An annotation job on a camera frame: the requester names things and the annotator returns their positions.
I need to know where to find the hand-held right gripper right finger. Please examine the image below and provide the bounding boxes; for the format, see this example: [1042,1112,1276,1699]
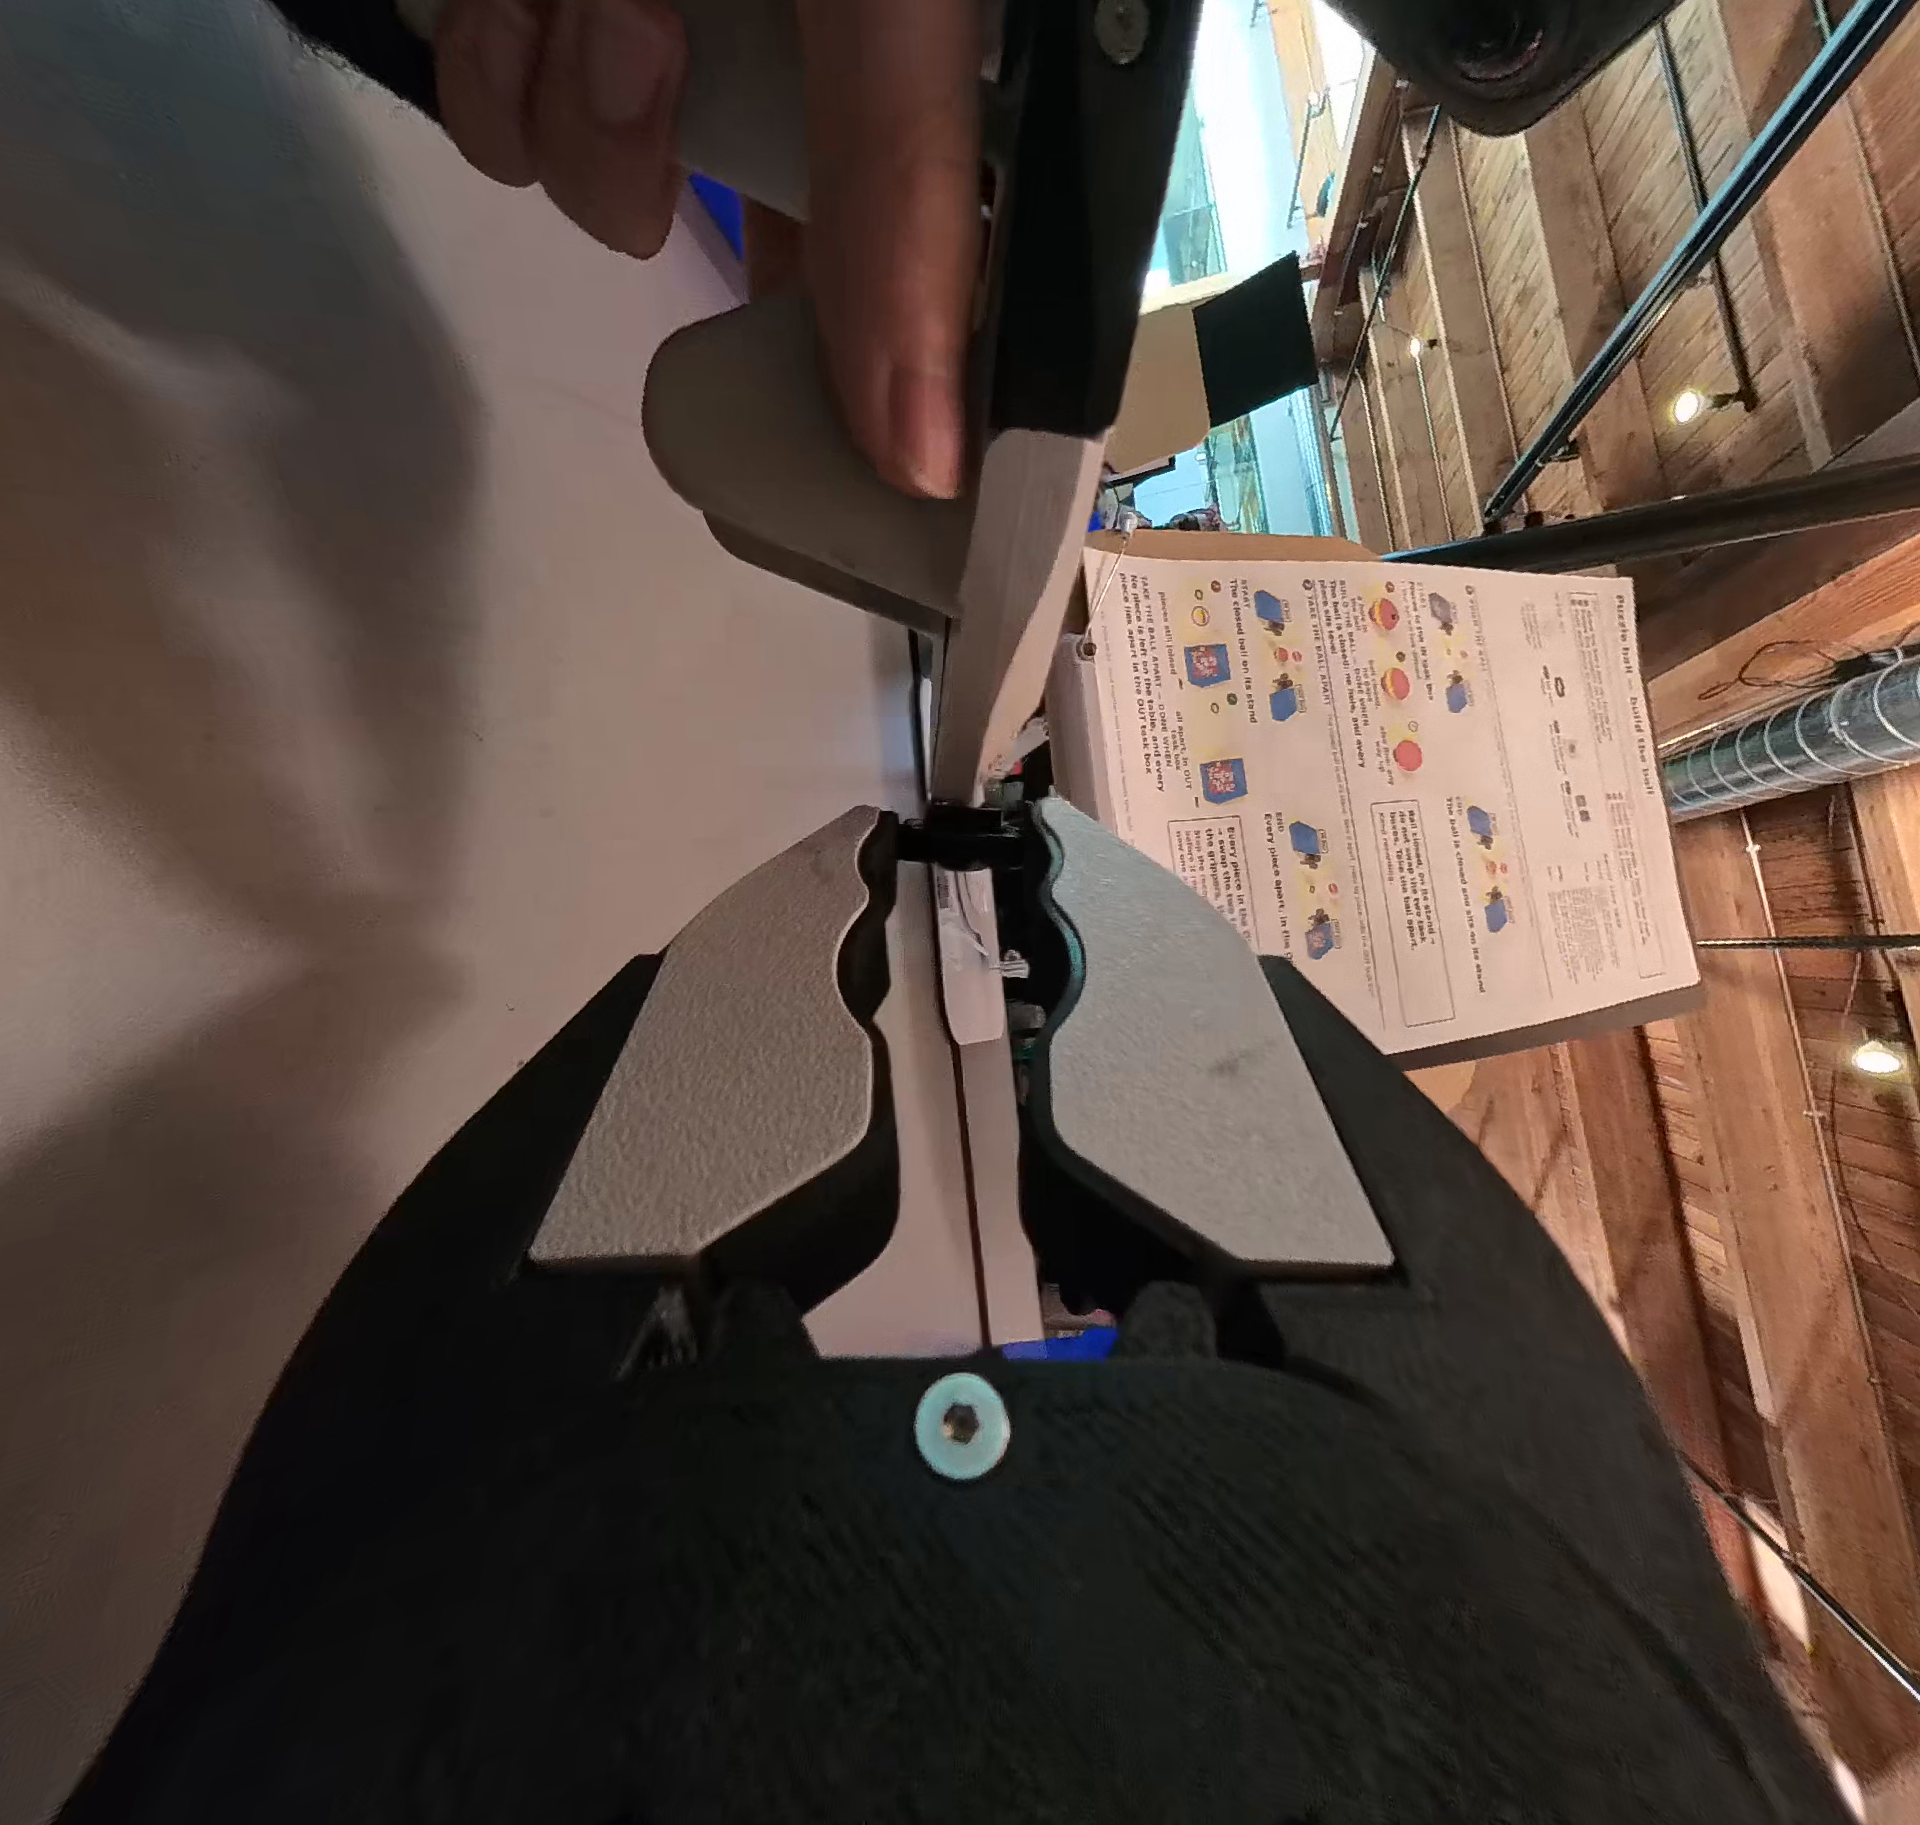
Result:
[1021,797,1400,1314]

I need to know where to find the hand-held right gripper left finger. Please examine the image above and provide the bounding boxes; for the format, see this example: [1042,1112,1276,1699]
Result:
[529,806,904,1317]

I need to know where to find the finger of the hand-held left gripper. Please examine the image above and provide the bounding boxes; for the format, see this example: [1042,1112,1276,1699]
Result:
[930,422,1114,809]
[643,288,980,627]

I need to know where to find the black knob screw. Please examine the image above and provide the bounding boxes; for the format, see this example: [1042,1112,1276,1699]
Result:
[898,798,1037,869]

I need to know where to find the person's left hand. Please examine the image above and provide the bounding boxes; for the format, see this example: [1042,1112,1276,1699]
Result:
[435,0,994,502]

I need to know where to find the black monitor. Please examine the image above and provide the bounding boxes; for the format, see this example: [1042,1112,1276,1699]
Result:
[1191,253,1322,428]

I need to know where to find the printed instruction sheet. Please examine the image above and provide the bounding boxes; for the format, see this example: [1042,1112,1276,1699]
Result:
[1083,551,1705,1064]

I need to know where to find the ceiling track rail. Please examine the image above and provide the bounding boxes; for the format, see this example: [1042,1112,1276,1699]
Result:
[1476,0,1920,525]

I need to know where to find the silver air duct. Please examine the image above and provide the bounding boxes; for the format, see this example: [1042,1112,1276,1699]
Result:
[1656,651,1920,824]

